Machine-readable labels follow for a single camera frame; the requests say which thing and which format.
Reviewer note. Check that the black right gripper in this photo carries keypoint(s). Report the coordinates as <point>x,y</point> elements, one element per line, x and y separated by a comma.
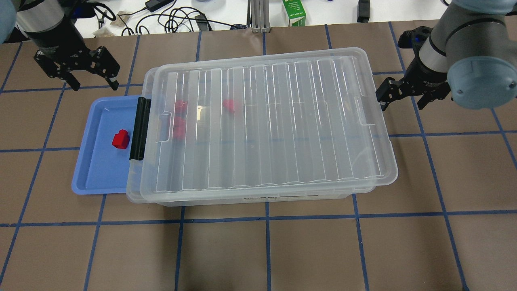
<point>429,74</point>

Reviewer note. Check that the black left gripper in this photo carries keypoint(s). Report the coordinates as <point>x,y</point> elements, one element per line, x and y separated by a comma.
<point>57,47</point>

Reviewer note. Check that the red block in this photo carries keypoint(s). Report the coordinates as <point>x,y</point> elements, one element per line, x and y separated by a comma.
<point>179,133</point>
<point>179,122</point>
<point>180,107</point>
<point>231,107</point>
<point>121,139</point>

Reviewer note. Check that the clear plastic box lid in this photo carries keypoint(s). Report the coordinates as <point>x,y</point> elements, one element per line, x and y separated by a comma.
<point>270,121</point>

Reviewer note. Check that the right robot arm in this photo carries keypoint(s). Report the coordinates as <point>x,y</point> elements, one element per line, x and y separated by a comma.
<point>468,55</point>

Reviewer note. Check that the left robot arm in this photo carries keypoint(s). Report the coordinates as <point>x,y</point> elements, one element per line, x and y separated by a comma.
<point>31,16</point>

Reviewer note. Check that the blue plastic tray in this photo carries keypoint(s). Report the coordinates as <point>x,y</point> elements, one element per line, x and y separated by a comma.
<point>102,168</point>

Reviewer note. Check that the clear plastic storage box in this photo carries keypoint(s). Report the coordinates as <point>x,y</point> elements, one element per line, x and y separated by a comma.
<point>242,194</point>

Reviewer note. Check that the black power adapter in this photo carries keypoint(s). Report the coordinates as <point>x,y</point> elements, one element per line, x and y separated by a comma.
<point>363,11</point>

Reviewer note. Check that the green white carton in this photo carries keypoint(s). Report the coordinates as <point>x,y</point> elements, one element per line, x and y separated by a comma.
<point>294,13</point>

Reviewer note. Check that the black box latch handle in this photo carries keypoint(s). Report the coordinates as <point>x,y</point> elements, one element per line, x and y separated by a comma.
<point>139,136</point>

